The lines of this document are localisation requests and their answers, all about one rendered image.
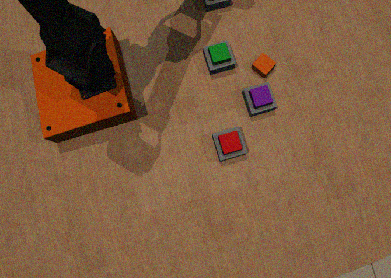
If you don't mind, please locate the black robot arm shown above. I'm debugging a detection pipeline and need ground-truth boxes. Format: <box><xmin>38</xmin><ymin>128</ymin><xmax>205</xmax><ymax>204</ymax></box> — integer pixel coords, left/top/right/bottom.
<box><xmin>18</xmin><ymin>0</ymin><xmax>117</xmax><ymax>100</ymax></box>

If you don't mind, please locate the red button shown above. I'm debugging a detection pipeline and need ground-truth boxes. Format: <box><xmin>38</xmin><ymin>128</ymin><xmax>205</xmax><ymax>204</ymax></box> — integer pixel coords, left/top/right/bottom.
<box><xmin>212</xmin><ymin>126</ymin><xmax>247</xmax><ymax>162</ymax></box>

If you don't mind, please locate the green button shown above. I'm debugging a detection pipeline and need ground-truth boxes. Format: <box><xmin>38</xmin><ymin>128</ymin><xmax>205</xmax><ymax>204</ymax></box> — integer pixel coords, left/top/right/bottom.
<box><xmin>203</xmin><ymin>40</ymin><xmax>236</xmax><ymax>75</ymax></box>

